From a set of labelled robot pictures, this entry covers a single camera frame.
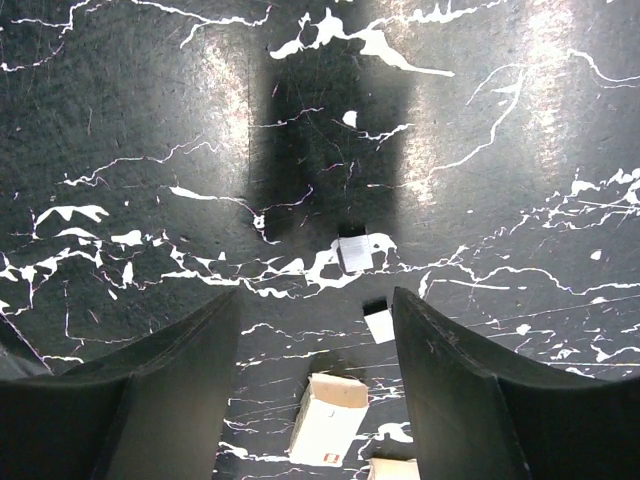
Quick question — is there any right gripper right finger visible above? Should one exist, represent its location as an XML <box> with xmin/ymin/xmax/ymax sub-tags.
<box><xmin>392</xmin><ymin>288</ymin><xmax>639</xmax><ymax>479</ymax></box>

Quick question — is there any small white staple strip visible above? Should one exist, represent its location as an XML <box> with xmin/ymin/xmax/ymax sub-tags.
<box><xmin>338</xmin><ymin>234</ymin><xmax>373</xmax><ymax>273</ymax></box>

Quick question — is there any staple box near centre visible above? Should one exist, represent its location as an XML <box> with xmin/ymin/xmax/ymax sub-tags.
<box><xmin>288</xmin><ymin>373</ymin><xmax>369</xmax><ymax>468</ymax></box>

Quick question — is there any staple box right one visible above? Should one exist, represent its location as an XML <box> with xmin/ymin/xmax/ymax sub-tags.
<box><xmin>367</xmin><ymin>457</ymin><xmax>420</xmax><ymax>480</ymax></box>

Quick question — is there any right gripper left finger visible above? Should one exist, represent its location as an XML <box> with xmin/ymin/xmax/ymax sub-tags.
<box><xmin>1</xmin><ymin>290</ymin><xmax>240</xmax><ymax>479</ymax></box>

